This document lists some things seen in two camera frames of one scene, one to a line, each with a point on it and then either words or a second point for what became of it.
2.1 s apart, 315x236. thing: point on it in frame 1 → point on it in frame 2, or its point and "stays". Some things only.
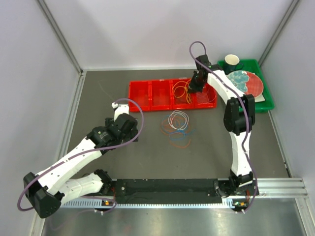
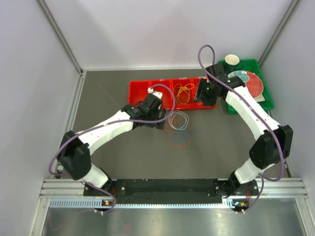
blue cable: (177, 134) stays
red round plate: (254, 84) stays
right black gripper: (192, 88) → (201, 96)
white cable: (178, 120) stays
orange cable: (176, 128) stays
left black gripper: (132, 136) → (159, 125)
